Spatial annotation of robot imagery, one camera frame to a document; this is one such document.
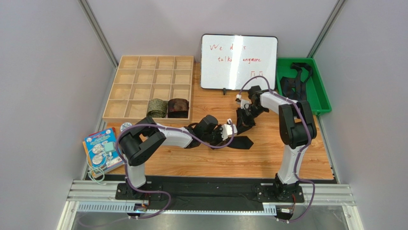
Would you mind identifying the black tie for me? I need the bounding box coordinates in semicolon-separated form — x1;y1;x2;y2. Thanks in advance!
222;133;254;150

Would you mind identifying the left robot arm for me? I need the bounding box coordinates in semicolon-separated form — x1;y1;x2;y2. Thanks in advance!
114;115;238;200

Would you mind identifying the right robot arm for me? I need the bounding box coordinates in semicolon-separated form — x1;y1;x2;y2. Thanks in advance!
236;86;317;201

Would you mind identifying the brown red rolled tie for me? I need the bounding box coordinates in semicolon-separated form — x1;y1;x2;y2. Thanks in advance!
167;98;189;118

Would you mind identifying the dark striped tie in bin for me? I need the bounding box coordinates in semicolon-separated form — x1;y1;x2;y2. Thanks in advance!
280;62;314;101

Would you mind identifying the white whiteboard with red writing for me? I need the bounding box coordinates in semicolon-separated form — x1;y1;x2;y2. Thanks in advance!
200;34;278;90

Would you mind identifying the green patterned rolled tie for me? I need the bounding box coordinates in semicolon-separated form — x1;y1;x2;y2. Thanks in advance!
147;98;168;118

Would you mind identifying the green plastic bin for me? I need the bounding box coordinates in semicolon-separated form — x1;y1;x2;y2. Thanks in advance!
275;58;332;115

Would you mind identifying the wooden compartment organizer box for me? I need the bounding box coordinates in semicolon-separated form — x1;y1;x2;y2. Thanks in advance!
102;55;194;124

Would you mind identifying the blue children's book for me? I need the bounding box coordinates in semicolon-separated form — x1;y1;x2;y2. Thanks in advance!
83;127;125;171

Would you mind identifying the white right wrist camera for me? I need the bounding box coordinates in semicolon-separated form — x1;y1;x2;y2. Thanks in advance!
236;94;251;109

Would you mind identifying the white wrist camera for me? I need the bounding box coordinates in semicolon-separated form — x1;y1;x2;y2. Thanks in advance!
221;119;237;140
236;94;251;109

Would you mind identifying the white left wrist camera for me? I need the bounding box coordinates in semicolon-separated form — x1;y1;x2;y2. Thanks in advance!
221;119;237;140

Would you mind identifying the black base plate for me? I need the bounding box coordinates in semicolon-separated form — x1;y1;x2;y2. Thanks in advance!
114;174;338;211

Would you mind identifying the aluminium frame rail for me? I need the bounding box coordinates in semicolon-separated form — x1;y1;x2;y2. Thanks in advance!
58;176;363;230

